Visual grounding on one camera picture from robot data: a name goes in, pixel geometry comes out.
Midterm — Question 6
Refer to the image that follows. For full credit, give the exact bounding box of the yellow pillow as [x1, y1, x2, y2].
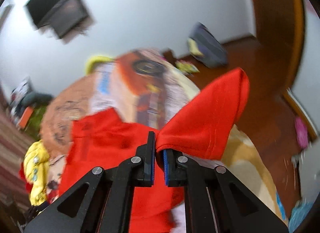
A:
[85, 55, 114, 76]

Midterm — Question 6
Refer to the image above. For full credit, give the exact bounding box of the dark blue backpack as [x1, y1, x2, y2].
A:
[187, 22, 228, 69]

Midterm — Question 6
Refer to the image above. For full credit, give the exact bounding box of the beige fleece blanket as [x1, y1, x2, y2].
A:
[221, 125, 289, 225]

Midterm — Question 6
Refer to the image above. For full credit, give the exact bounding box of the printed newspaper car bedspread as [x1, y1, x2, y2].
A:
[40, 48, 200, 156]

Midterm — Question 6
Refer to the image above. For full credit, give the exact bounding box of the orange box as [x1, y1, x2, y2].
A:
[17, 107, 34, 129]

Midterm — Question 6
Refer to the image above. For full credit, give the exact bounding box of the red sweatshirt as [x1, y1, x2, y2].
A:
[59, 68, 249, 232]

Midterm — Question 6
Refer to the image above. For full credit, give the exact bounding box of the yellow cartoon pajama garment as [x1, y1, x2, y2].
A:
[23, 140, 50, 206]

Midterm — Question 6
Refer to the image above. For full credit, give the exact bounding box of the pink croc shoe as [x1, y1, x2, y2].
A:
[295, 117, 309, 149]

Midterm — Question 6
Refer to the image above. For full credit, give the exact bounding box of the dark green cushion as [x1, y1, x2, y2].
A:
[21, 91, 53, 107]

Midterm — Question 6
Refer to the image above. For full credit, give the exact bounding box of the wooden door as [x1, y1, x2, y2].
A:
[253, 0, 305, 89]

